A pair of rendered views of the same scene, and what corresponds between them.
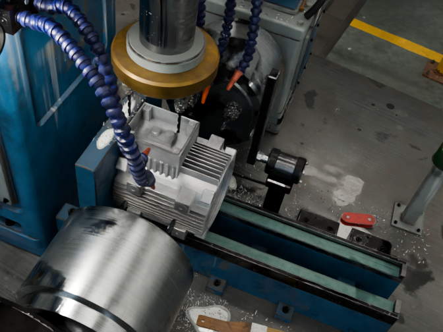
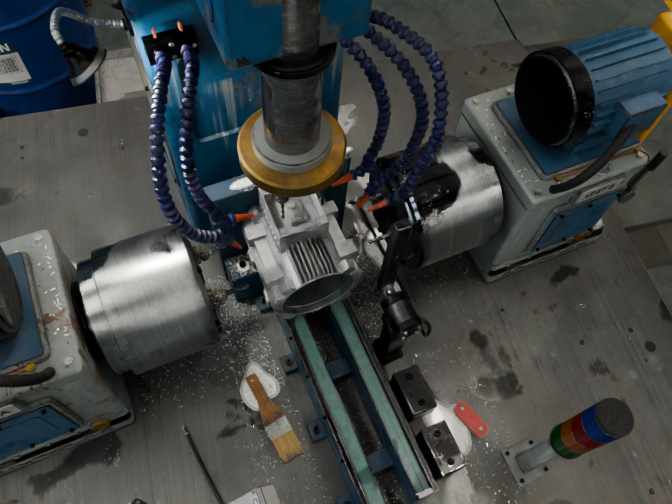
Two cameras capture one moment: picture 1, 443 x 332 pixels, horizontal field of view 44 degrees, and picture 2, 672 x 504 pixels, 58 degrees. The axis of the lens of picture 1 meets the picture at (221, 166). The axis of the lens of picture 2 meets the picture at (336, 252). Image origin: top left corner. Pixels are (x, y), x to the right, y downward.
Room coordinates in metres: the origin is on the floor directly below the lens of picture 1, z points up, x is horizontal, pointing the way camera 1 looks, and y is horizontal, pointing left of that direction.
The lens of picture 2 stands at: (0.39, -0.40, 2.13)
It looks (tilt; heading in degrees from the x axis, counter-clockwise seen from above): 62 degrees down; 49
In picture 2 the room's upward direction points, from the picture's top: 7 degrees clockwise
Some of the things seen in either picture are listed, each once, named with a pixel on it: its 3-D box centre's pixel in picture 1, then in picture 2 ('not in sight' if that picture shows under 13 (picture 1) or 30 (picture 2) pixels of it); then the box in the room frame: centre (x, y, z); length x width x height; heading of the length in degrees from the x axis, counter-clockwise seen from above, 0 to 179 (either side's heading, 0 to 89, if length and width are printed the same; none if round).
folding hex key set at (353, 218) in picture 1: (357, 220); (470, 419); (0.86, -0.37, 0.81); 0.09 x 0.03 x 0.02; 96
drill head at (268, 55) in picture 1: (230, 75); (443, 197); (1.04, 0.02, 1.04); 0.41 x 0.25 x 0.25; 168
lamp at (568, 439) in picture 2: not in sight; (582, 433); (0.90, -0.50, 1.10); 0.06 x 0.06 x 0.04
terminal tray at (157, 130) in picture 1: (160, 140); (293, 214); (0.73, 0.13, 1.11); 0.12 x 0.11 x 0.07; 78
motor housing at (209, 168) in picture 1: (176, 177); (300, 253); (0.72, 0.09, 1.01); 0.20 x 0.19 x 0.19; 78
